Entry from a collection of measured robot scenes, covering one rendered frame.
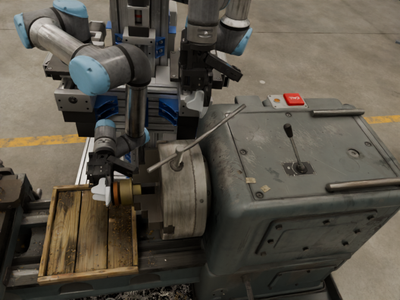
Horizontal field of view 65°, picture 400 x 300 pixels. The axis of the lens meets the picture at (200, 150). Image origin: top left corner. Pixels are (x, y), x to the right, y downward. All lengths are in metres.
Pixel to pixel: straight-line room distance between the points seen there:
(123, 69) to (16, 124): 2.15
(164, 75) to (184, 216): 0.81
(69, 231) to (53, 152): 1.56
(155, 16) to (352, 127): 0.92
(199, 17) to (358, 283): 2.00
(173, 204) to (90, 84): 0.41
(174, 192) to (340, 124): 0.63
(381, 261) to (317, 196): 1.70
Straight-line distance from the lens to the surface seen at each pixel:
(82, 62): 0.95
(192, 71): 0.82
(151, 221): 0.94
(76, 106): 1.39
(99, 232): 1.19
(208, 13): 0.79
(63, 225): 1.23
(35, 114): 3.09
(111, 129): 1.19
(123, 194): 0.99
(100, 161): 1.08
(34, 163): 2.68
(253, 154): 0.94
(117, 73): 0.96
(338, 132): 1.15
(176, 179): 0.88
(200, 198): 0.90
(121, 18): 1.51
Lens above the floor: 1.91
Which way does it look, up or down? 46 degrees down
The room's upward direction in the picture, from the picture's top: 10 degrees clockwise
